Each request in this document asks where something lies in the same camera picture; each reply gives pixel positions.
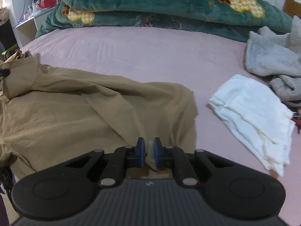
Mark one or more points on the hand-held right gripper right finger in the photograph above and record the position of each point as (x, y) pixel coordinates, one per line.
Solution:
(157, 153)

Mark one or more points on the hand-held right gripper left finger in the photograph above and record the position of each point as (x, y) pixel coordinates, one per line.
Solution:
(141, 153)

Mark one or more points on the khaki thin jacket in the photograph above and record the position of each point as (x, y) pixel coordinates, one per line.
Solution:
(70, 113)

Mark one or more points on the pink quilted bed sheet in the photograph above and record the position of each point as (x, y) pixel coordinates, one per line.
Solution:
(152, 56)

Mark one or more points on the white garment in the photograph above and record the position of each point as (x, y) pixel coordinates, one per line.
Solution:
(254, 113)

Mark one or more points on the small red object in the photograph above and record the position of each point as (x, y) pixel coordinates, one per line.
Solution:
(296, 119)

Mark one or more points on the grey hoodie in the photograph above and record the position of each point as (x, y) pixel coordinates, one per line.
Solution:
(268, 56)

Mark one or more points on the green plush quilt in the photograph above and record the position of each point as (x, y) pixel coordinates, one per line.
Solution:
(152, 2)

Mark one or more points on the white desk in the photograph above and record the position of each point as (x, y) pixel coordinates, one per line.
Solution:
(25, 33)

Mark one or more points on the green stool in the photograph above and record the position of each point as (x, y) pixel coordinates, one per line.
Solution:
(10, 49)

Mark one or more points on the red plastic basin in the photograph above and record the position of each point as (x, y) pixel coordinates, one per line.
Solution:
(47, 3)

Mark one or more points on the wooden headboard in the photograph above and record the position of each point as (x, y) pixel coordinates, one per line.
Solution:
(292, 7)

